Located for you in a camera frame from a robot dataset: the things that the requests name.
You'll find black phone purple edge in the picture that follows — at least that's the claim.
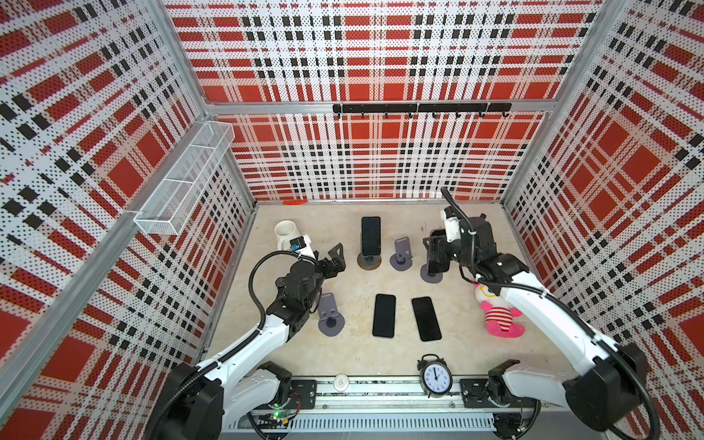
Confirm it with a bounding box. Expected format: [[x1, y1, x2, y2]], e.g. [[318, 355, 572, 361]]
[[412, 297, 442, 342]]

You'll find pink plush owl toy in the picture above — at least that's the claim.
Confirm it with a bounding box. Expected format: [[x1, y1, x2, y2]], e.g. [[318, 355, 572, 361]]
[[474, 284, 525, 338]]

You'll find grey phone stand middle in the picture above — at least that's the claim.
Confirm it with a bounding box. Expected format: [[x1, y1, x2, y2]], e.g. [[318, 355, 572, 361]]
[[390, 236, 413, 271]]

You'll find grey phone stand front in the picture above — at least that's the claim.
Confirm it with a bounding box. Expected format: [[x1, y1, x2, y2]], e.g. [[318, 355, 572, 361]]
[[317, 293, 346, 337]]

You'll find grey phone stand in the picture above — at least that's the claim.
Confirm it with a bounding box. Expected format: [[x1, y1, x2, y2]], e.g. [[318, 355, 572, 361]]
[[390, 236, 413, 271], [317, 293, 346, 337], [420, 264, 443, 284]]

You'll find white round button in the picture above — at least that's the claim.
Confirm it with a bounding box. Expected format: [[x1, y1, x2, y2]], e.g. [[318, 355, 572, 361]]
[[332, 373, 350, 392]]

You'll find white ceramic mug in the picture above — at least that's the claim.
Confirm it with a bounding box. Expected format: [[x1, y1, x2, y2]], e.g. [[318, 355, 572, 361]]
[[274, 220, 301, 250]]

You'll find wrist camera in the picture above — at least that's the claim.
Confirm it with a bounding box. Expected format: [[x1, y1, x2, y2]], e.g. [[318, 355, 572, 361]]
[[289, 235, 315, 258], [442, 212, 462, 243]]

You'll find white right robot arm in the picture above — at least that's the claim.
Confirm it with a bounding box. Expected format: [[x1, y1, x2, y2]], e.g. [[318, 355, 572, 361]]
[[423, 207, 662, 439]]

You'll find grey phone stand right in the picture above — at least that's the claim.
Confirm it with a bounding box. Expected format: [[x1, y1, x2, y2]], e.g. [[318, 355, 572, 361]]
[[420, 264, 443, 284]]

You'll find white wire mesh basket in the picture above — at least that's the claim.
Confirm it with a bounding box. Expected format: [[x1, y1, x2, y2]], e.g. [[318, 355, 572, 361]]
[[135, 121, 234, 236]]

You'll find black wall hook rail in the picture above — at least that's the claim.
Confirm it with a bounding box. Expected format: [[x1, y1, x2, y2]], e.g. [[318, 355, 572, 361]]
[[332, 102, 513, 116]]

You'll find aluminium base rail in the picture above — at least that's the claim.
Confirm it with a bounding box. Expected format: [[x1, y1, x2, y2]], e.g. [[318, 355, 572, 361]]
[[219, 375, 623, 438]]

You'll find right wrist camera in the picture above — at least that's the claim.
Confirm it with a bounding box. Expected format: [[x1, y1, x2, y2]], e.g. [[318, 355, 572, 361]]
[[442, 212, 462, 243]]

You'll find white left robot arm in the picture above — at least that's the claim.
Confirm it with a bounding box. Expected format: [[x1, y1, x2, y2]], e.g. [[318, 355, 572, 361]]
[[142, 244, 347, 439]]

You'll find black phone green edge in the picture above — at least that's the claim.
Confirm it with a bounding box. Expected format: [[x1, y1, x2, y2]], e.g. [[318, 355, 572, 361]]
[[361, 216, 381, 258]]

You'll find red round disc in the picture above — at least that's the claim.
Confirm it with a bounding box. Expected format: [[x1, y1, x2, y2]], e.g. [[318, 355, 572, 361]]
[[282, 200, 308, 206]]

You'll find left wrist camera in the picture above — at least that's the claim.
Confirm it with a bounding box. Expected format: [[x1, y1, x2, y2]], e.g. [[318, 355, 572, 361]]
[[289, 235, 315, 258]]

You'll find black alarm clock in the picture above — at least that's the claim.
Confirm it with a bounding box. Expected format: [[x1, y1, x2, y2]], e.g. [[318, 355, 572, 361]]
[[417, 354, 454, 398]]

